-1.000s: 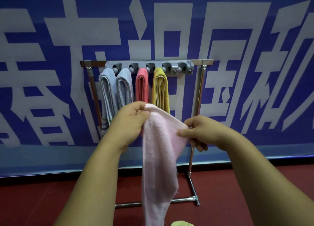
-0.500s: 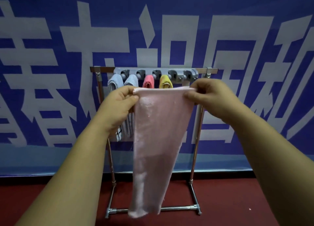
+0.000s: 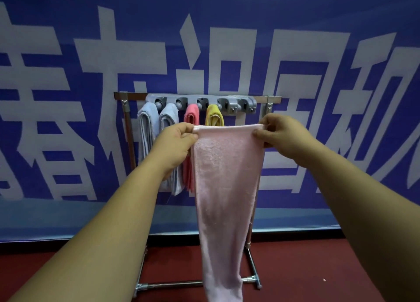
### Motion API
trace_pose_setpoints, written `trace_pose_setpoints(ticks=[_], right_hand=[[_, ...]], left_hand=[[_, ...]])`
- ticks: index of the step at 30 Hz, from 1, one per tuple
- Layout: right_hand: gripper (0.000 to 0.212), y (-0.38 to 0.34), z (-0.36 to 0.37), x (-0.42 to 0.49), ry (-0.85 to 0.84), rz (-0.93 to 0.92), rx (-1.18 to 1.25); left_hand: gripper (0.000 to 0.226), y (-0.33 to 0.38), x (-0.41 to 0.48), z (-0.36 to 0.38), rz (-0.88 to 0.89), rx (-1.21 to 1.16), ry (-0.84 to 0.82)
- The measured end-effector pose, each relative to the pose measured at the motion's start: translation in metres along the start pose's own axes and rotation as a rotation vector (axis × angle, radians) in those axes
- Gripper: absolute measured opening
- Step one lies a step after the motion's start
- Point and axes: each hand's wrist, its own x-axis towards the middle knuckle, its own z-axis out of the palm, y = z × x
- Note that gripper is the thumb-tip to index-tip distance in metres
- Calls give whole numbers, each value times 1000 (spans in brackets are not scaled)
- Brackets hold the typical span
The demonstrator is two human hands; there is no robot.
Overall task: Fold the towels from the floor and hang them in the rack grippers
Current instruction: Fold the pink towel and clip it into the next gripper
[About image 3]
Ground blue banner with white characters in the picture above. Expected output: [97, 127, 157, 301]
[0, 0, 420, 242]

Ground person's right forearm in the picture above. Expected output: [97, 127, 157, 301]
[301, 142, 420, 302]

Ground white printed towel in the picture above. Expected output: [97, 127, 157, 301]
[191, 123, 266, 302]

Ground plain light blue towel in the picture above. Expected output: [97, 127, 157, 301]
[158, 103, 185, 196]

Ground striped light blue towel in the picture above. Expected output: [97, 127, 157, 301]
[137, 102, 160, 163]

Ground person's left forearm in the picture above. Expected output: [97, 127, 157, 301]
[8, 159, 168, 302]

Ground person's right hand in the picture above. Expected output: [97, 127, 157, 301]
[252, 113, 321, 169]

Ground yellow towel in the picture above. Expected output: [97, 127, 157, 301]
[205, 104, 225, 127]

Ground grey plastic clip strip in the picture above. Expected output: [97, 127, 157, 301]
[145, 94, 258, 115]

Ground metal towel rack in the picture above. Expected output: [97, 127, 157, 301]
[114, 91, 283, 299]

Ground pink towel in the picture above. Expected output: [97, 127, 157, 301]
[182, 104, 201, 194]

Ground person's left hand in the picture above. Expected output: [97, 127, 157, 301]
[147, 122, 199, 181]

